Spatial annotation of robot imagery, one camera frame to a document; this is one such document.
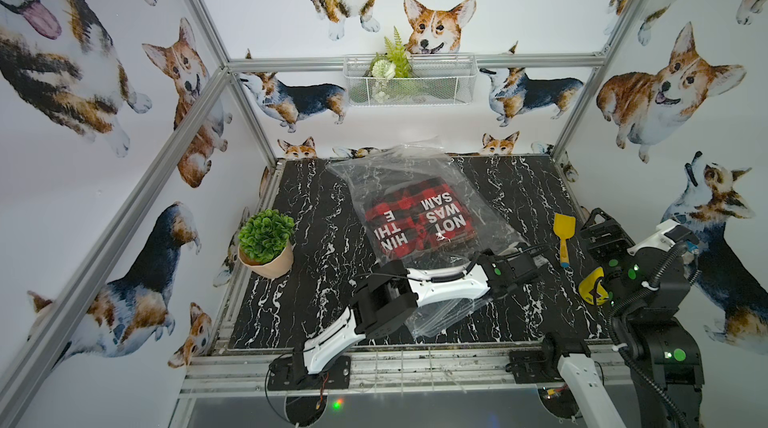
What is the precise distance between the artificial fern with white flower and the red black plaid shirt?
1.12 feet

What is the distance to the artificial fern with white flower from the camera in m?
0.81

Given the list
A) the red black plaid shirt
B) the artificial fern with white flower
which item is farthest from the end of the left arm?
the artificial fern with white flower

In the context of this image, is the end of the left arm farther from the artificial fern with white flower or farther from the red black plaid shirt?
the artificial fern with white flower

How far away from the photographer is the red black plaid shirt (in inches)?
35.2
